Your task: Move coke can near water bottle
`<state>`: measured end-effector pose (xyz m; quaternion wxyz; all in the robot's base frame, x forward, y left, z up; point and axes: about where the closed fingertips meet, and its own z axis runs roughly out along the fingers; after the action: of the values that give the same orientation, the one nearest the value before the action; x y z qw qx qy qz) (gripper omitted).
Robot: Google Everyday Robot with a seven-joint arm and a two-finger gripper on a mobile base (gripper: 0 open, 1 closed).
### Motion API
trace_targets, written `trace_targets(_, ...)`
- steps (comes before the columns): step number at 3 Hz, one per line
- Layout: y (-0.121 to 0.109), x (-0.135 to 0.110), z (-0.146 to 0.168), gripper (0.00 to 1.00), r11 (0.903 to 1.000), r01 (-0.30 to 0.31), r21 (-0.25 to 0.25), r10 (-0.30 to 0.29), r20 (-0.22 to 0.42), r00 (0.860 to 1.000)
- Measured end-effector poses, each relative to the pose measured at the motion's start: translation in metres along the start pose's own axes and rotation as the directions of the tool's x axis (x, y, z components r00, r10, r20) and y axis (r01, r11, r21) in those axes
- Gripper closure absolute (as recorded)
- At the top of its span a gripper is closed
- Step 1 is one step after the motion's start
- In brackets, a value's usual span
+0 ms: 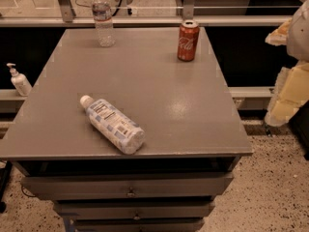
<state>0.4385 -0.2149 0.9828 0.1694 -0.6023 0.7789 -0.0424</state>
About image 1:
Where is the red coke can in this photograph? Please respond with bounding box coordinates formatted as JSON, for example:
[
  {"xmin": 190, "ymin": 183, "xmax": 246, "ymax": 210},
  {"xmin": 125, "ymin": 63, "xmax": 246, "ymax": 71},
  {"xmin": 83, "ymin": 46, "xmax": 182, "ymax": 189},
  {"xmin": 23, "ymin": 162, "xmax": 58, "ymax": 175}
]
[{"xmin": 177, "ymin": 19, "xmax": 200, "ymax": 62}]

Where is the grey drawer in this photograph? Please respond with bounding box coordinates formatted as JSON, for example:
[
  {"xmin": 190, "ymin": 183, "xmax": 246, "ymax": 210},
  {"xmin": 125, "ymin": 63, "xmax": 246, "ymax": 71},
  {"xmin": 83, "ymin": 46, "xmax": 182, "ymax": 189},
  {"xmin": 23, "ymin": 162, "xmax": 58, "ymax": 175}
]
[
  {"xmin": 75, "ymin": 218, "xmax": 204, "ymax": 232},
  {"xmin": 54, "ymin": 200, "xmax": 214, "ymax": 220},
  {"xmin": 21, "ymin": 172, "xmax": 234, "ymax": 200}
]

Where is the middle grey drawer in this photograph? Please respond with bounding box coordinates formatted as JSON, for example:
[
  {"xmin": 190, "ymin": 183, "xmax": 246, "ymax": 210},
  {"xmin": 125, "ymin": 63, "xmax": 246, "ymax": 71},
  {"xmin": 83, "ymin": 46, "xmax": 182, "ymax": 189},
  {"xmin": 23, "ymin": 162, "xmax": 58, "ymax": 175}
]
[{"xmin": 54, "ymin": 200, "xmax": 214, "ymax": 220}]

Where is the black cable on floor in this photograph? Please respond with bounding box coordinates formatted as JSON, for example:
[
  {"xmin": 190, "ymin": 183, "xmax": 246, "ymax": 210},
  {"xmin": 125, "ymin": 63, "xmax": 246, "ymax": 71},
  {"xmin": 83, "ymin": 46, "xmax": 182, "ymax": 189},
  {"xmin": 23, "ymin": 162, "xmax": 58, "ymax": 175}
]
[{"xmin": 68, "ymin": 0, "xmax": 133, "ymax": 16}]

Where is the bottom grey drawer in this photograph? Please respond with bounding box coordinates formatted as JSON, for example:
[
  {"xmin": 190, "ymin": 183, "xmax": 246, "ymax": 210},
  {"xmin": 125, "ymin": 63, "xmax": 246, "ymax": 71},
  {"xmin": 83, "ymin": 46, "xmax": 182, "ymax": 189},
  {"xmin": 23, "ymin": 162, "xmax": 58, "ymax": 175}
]
[{"xmin": 75, "ymin": 218, "xmax": 204, "ymax": 232}]

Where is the top grey drawer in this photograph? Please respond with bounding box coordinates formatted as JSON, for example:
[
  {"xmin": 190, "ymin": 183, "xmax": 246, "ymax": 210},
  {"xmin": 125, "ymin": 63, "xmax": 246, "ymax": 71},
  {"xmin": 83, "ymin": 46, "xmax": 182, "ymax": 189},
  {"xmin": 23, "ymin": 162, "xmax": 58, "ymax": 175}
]
[{"xmin": 21, "ymin": 172, "xmax": 234, "ymax": 200}]

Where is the white pump dispenser bottle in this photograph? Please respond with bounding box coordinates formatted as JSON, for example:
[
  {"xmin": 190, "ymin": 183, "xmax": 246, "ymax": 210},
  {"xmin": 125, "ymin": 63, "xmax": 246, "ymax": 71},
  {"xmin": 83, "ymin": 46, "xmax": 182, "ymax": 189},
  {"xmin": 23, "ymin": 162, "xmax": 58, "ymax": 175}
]
[{"xmin": 7, "ymin": 63, "xmax": 32, "ymax": 97}]

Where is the grey drawer cabinet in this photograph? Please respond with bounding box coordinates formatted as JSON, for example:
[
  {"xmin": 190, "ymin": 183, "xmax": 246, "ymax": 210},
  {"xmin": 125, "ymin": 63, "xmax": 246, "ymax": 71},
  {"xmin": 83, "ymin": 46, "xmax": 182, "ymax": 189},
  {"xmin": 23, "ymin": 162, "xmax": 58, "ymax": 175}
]
[{"xmin": 0, "ymin": 27, "xmax": 254, "ymax": 232}]

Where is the white blue lying bottle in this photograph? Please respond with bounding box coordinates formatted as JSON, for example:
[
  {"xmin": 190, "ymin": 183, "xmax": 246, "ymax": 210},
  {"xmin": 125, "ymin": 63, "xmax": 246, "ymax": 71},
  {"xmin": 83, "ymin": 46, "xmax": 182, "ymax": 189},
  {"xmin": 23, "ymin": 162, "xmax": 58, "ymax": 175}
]
[{"xmin": 80, "ymin": 95, "xmax": 145, "ymax": 155}]

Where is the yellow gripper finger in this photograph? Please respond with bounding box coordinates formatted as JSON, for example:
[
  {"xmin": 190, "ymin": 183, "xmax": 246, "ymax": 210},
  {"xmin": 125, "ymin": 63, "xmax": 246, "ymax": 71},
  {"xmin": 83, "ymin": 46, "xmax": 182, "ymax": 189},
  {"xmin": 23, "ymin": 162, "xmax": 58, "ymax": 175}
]
[
  {"xmin": 265, "ymin": 61, "xmax": 309, "ymax": 127},
  {"xmin": 265, "ymin": 19, "xmax": 292, "ymax": 46}
]

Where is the metal railing frame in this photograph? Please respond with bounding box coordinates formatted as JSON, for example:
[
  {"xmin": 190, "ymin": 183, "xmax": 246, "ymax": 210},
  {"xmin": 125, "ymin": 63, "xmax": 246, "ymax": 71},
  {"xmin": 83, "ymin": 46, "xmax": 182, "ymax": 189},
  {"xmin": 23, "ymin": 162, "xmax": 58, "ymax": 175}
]
[{"xmin": 0, "ymin": 0, "xmax": 309, "ymax": 27}]

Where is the clear upright water bottle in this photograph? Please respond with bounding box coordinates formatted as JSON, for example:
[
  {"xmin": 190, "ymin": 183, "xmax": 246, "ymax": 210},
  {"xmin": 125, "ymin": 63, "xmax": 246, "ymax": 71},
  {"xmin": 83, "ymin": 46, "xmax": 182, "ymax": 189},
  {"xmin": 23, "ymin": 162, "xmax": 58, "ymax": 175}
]
[{"xmin": 91, "ymin": 0, "xmax": 115, "ymax": 47}]

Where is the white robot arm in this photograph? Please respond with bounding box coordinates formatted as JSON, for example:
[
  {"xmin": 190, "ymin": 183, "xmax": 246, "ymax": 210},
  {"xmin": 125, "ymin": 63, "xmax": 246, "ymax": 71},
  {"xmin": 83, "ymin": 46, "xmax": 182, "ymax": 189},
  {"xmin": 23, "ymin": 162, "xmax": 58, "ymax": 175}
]
[{"xmin": 265, "ymin": 0, "xmax": 309, "ymax": 127}]

